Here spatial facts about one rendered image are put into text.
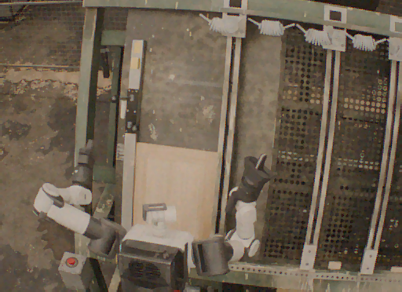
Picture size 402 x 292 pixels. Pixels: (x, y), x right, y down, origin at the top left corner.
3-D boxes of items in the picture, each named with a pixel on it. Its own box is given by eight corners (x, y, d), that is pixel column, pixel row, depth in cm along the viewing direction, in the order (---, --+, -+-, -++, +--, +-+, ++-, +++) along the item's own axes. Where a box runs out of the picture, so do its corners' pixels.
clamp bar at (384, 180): (356, 268, 271) (356, 287, 248) (388, 17, 248) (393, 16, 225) (374, 269, 269) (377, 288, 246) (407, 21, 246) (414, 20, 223)
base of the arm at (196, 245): (234, 271, 235) (225, 274, 224) (203, 276, 239) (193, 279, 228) (228, 235, 238) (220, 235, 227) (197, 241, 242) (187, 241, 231)
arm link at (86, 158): (73, 146, 261) (67, 172, 257) (93, 148, 259) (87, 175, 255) (82, 157, 272) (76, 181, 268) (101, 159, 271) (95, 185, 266)
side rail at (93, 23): (82, 227, 304) (74, 232, 293) (94, 7, 282) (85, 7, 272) (92, 228, 302) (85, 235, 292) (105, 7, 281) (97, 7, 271)
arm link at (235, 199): (264, 196, 233) (254, 216, 240) (253, 176, 240) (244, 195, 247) (237, 200, 228) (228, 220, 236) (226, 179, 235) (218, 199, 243)
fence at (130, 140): (123, 239, 293) (121, 242, 289) (135, 39, 275) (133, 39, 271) (133, 241, 292) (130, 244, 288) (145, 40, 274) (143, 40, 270)
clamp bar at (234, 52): (206, 253, 285) (195, 271, 262) (228, -6, 262) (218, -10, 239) (227, 256, 283) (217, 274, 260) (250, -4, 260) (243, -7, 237)
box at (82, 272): (66, 288, 285) (57, 268, 273) (72, 271, 294) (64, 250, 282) (87, 294, 283) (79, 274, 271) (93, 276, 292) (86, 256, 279)
